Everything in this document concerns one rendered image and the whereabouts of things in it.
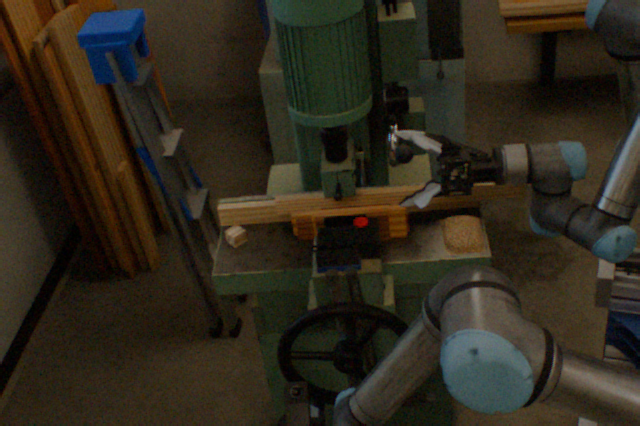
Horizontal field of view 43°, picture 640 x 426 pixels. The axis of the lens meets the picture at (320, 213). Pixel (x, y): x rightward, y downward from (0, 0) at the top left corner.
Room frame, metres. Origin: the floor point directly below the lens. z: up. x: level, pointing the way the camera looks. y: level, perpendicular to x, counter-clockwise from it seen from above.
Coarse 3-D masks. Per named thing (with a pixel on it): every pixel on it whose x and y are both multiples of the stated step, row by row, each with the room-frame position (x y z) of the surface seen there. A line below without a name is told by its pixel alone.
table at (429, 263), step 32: (256, 224) 1.51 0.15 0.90; (288, 224) 1.49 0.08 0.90; (416, 224) 1.42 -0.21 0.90; (480, 224) 1.39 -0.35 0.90; (224, 256) 1.41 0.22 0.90; (256, 256) 1.39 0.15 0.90; (288, 256) 1.37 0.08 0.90; (384, 256) 1.33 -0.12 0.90; (416, 256) 1.31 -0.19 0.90; (448, 256) 1.30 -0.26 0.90; (480, 256) 1.28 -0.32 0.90; (224, 288) 1.34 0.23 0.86; (256, 288) 1.34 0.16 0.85; (288, 288) 1.33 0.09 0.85
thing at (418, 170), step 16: (416, 160) 1.83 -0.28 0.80; (272, 176) 1.85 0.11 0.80; (288, 176) 1.84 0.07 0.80; (400, 176) 1.76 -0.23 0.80; (416, 176) 1.75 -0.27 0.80; (272, 192) 1.77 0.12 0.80; (288, 192) 1.76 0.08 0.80; (256, 304) 1.35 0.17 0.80; (288, 304) 1.33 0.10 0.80; (304, 304) 1.33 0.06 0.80; (400, 304) 1.30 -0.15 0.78; (416, 304) 1.30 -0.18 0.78; (256, 320) 1.34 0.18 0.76; (272, 320) 1.33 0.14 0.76; (288, 320) 1.33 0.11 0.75; (368, 320) 1.31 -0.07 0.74
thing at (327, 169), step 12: (348, 144) 1.53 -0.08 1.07; (324, 156) 1.49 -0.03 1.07; (348, 156) 1.48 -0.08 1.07; (324, 168) 1.44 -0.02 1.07; (336, 168) 1.44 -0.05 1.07; (348, 168) 1.43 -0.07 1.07; (324, 180) 1.43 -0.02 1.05; (336, 180) 1.43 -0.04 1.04; (348, 180) 1.43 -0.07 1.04; (324, 192) 1.43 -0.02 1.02; (348, 192) 1.43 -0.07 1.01
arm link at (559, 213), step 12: (540, 192) 1.22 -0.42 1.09; (564, 192) 1.21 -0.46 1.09; (540, 204) 1.22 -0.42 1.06; (552, 204) 1.21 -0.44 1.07; (564, 204) 1.20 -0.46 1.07; (576, 204) 1.19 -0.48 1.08; (540, 216) 1.22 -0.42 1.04; (552, 216) 1.20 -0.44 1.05; (564, 216) 1.18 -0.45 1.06; (540, 228) 1.22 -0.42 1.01; (552, 228) 1.20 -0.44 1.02; (564, 228) 1.17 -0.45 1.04
